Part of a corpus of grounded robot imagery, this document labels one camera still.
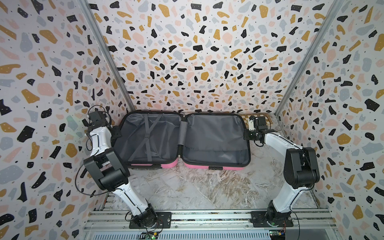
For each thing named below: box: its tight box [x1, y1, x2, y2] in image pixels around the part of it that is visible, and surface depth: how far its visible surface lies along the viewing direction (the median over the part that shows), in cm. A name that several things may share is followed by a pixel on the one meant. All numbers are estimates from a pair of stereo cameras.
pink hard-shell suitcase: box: [118, 110, 251, 170], surface depth 102 cm
